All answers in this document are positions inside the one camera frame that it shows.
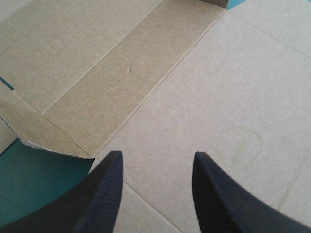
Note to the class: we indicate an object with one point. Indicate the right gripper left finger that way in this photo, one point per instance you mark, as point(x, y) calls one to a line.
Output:
point(92, 204)

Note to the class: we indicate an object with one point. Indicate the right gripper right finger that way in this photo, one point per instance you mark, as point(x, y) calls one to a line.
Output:
point(228, 206)

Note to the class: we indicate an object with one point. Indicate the brown cardboard box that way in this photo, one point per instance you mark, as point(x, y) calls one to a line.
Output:
point(170, 85)

